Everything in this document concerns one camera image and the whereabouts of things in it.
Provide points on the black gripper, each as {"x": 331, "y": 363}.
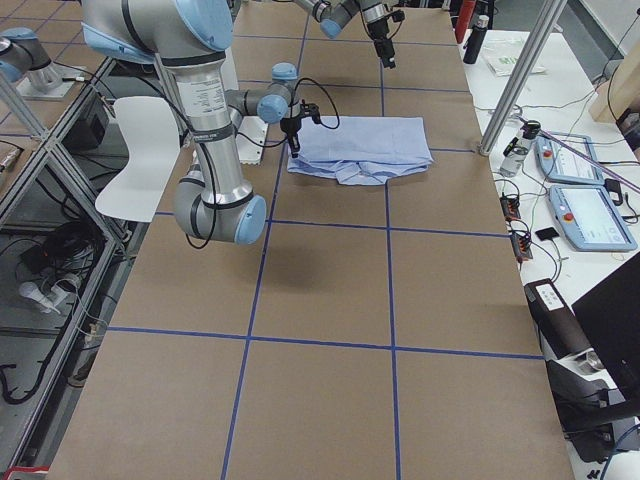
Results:
{"x": 378, "y": 33}
{"x": 290, "y": 126}

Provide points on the blue striped button shirt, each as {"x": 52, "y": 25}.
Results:
{"x": 363, "y": 151}

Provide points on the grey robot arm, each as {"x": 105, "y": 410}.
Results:
{"x": 333, "y": 18}
{"x": 190, "y": 38}

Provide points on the black water bottle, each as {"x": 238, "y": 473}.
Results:
{"x": 475, "y": 40}

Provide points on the red fire extinguisher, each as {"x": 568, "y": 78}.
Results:
{"x": 465, "y": 13}

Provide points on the white chair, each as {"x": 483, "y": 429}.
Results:
{"x": 151, "y": 136}

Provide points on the clear plastic bottle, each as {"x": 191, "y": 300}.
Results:
{"x": 518, "y": 149}

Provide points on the upper teach pendant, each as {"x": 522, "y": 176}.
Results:
{"x": 560, "y": 165}

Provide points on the teach pendant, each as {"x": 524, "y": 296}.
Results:
{"x": 560, "y": 165}
{"x": 589, "y": 220}

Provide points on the lower teach pendant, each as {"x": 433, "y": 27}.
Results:
{"x": 589, "y": 220}

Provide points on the black box with label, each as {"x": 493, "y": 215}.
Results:
{"x": 555, "y": 319}

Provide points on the black monitor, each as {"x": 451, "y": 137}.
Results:
{"x": 608, "y": 314}

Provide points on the grey aluminium frame post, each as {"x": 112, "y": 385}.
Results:
{"x": 535, "y": 42}

